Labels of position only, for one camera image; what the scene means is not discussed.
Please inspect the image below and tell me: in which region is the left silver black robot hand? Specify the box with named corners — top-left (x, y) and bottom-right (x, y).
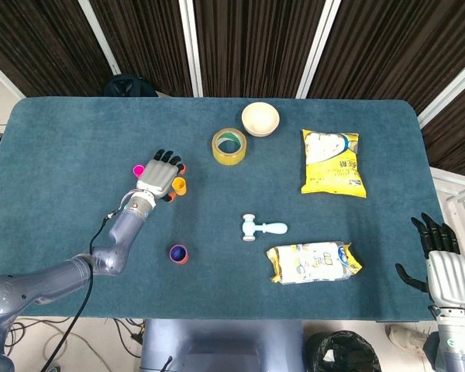
top-left (134, 149), bottom-right (187, 203)

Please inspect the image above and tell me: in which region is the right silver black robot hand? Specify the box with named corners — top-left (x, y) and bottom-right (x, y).
top-left (394, 212), bottom-right (465, 311)

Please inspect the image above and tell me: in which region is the white sneaker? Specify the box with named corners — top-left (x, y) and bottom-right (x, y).
top-left (384, 324), bottom-right (429, 356)

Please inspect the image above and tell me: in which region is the yellow packing tape roll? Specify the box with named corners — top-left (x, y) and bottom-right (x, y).
top-left (211, 127), bottom-right (248, 167)

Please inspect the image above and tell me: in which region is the orange plastic cup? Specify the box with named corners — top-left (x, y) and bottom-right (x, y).
top-left (168, 243), bottom-right (189, 266)

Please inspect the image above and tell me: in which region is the teal table cloth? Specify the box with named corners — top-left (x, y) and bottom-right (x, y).
top-left (0, 96), bottom-right (446, 322)

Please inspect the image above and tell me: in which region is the white metal rack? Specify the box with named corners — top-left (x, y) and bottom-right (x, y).
top-left (429, 167), bottom-right (465, 249)

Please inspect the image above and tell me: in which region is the black chair back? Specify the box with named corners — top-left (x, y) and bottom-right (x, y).
top-left (103, 74), bottom-right (159, 98)

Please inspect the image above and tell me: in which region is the beige bowl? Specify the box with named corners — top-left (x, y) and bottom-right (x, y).
top-left (241, 102), bottom-right (281, 138)

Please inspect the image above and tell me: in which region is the pale blue toy hammer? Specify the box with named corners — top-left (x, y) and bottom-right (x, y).
top-left (241, 213), bottom-right (288, 243)

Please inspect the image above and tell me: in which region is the black bin with bag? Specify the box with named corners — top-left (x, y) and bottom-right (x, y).
top-left (305, 330), bottom-right (381, 372)

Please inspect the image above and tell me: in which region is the white and yellow food package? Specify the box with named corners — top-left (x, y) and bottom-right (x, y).
top-left (266, 240), bottom-right (363, 285)

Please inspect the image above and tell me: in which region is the dark brown ribbed panel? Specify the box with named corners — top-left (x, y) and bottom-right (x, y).
top-left (0, 0), bottom-right (113, 98)
top-left (422, 81), bottom-right (465, 179)
top-left (188, 0), bottom-right (326, 99)
top-left (308, 0), bottom-right (465, 117)
top-left (88, 0), bottom-right (195, 98)

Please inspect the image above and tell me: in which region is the yellow snack bag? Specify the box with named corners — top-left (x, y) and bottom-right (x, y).
top-left (301, 129), bottom-right (367, 198)

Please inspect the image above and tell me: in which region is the blue-grey robot torso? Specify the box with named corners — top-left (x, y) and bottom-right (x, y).
top-left (139, 319), bottom-right (307, 372)

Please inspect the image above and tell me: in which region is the white partition post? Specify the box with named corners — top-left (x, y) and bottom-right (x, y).
top-left (77, 0), bottom-right (122, 77)
top-left (295, 0), bottom-right (342, 99)
top-left (177, 0), bottom-right (205, 98)
top-left (0, 53), bottom-right (26, 100)
top-left (416, 57), bottom-right (465, 129)

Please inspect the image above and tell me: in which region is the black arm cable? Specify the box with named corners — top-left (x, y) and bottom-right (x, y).
top-left (41, 208), bottom-right (121, 372)

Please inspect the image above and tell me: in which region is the black floor cable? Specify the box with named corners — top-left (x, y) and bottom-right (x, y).
top-left (114, 318), bottom-right (145, 360)

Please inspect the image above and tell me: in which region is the white floor cable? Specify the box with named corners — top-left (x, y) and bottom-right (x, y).
top-left (42, 321), bottom-right (113, 363)

